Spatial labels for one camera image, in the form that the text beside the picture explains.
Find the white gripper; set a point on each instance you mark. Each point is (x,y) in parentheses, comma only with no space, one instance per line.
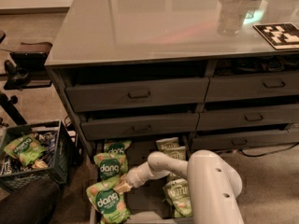
(133,175)

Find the green dang chip bag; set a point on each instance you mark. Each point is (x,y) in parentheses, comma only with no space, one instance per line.
(119,146)
(108,202)
(111,164)

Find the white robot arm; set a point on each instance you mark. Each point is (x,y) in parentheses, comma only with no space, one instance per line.
(213,184)

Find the open bottom left drawer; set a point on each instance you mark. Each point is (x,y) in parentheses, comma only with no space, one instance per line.
(147,204)

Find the green kettle chip bag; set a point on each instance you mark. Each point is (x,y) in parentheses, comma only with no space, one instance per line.
(172,177)
(164,144)
(178,153)
(177,195)

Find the front green kettle chip bag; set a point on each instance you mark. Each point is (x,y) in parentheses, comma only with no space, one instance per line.
(177,195)

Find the rear green kettle chip bag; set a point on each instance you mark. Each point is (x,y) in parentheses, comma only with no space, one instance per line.
(164,144)

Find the middle left drawer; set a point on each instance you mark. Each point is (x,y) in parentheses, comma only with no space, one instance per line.
(139,126)

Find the top left drawer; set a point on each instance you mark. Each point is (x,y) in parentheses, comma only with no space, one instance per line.
(137,94)

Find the green dang bag in crate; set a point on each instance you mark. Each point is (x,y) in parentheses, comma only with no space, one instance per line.
(26,149)

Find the bottom right drawer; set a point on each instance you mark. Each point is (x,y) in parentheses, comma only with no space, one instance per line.
(231,141)

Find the dark grey drawer cabinet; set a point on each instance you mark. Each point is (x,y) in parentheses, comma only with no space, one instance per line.
(114,41)

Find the top right drawer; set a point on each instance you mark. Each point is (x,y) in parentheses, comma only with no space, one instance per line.
(252,86)

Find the middle right drawer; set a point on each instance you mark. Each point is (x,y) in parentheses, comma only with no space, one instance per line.
(248,117)

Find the dark object front left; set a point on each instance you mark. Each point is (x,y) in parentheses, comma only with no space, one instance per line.
(34,203)

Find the dark plastic crate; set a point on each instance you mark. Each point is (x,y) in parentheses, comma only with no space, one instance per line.
(59,169)

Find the dark blue snack bags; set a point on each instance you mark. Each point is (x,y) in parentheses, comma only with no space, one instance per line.
(11,166)

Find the dark chair with armrest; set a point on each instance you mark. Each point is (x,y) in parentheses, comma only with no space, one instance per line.
(25,70)

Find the black white fiducial marker board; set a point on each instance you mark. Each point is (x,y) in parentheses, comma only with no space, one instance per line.
(279,35)

